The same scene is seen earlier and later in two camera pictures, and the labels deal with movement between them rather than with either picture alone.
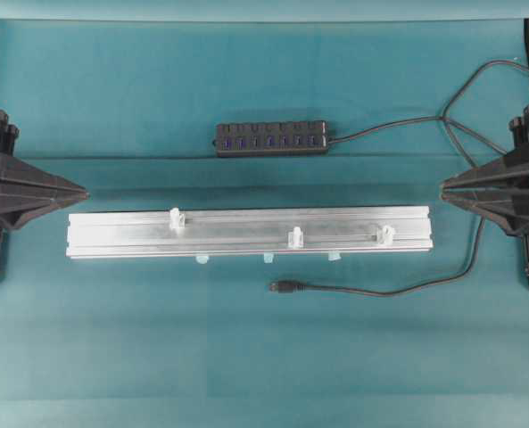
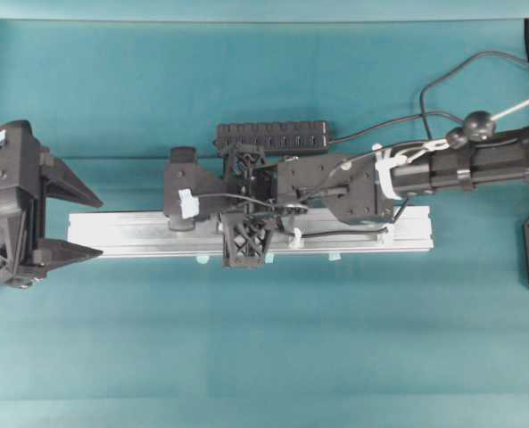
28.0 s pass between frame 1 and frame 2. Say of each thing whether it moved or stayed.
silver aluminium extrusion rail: stayed
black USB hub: stayed
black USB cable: moved
